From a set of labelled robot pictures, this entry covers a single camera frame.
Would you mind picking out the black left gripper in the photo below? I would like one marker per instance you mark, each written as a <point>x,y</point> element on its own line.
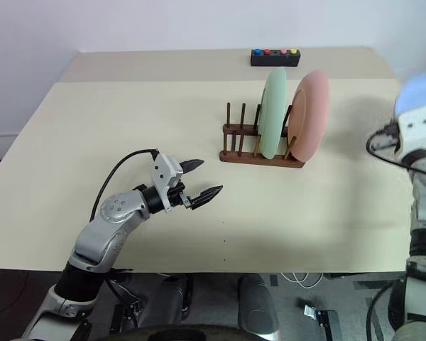
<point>177,195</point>

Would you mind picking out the brown wooden dish rack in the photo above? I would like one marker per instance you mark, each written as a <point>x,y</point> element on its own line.
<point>248,159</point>

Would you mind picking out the green plate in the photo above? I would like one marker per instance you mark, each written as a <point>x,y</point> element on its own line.
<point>272,113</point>

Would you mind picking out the red plate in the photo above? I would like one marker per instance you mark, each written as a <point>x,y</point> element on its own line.
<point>310,117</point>

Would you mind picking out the blue plate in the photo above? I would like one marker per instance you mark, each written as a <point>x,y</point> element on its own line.
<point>419,92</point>

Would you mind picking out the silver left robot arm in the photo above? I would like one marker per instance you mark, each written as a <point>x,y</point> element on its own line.
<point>106,227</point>

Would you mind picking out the dark rounded shape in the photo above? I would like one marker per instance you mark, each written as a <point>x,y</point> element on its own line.
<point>257,302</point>
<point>179,291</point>

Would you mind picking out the black button box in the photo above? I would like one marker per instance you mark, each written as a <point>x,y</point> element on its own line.
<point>275,60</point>

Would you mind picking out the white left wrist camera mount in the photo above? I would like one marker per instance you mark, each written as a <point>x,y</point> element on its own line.
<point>163,174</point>

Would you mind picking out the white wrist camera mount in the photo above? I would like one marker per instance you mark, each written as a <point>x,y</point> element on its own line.
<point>419,131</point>
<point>163,174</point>

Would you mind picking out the metal floor bracket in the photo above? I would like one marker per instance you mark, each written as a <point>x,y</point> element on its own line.
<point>317,314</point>

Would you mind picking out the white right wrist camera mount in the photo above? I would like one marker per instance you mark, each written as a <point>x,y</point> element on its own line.
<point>419,131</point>

